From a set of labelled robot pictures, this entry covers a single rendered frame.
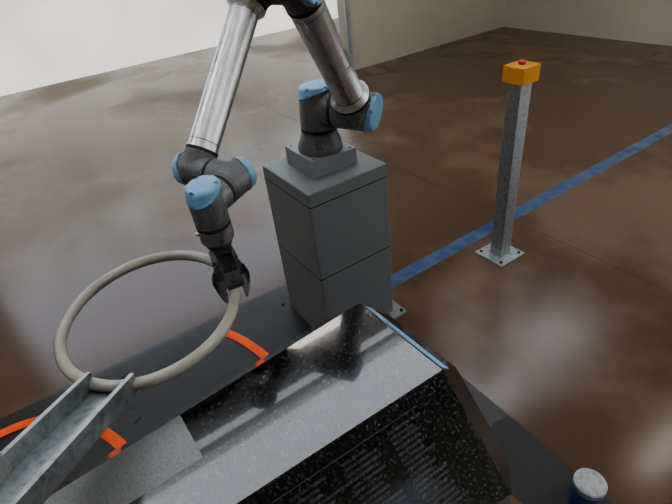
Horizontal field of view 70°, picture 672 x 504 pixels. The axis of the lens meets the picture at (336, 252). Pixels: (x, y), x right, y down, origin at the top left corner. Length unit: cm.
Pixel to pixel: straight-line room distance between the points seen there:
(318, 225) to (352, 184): 22
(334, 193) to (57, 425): 124
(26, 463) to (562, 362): 202
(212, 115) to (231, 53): 18
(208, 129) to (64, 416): 78
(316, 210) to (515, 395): 114
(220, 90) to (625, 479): 187
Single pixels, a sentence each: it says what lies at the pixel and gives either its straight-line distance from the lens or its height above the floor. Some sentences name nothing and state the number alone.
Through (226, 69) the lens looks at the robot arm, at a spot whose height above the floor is 141.
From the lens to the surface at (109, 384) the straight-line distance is 125.
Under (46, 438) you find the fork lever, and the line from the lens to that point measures 120.
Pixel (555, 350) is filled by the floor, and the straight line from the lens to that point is 245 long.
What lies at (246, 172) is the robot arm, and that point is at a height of 120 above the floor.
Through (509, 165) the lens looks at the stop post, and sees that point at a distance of 265.
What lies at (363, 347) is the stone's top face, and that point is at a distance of 127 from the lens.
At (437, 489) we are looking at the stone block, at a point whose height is 65.
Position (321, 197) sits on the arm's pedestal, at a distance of 191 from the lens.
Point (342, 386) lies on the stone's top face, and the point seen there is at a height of 80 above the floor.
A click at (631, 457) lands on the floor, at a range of 219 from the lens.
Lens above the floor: 172
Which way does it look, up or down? 35 degrees down
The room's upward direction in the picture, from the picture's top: 7 degrees counter-clockwise
